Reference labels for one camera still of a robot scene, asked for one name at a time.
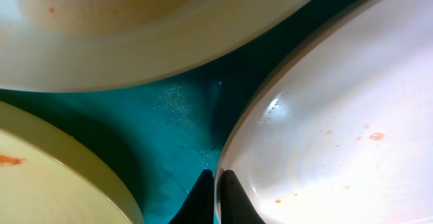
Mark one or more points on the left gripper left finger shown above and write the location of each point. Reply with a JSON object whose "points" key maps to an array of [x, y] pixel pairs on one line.
{"points": [[198, 207]]}

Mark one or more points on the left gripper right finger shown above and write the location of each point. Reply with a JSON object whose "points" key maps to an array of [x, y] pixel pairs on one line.
{"points": [[236, 208]]}

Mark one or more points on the teal plastic tray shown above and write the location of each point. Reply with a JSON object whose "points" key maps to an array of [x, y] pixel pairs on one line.
{"points": [[160, 136]]}

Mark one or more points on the yellow plate with stain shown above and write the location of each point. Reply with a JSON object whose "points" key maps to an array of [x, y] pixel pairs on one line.
{"points": [[49, 177]]}

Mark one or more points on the white plate with long stain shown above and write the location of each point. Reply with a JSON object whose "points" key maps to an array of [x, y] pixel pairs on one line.
{"points": [[90, 45]]}

